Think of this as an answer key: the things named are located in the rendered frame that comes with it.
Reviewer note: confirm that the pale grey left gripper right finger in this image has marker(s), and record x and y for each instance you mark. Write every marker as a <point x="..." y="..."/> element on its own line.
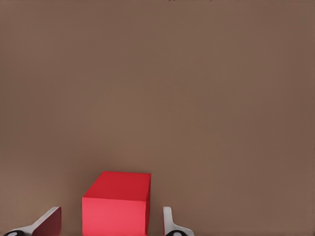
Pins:
<point x="169" y="221"/>

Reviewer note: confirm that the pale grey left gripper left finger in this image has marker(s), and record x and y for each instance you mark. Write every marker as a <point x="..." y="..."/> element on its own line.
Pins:
<point x="46" y="222"/>

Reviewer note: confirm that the red wooden cube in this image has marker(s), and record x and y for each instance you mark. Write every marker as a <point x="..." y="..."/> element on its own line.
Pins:
<point x="115" y="204"/>

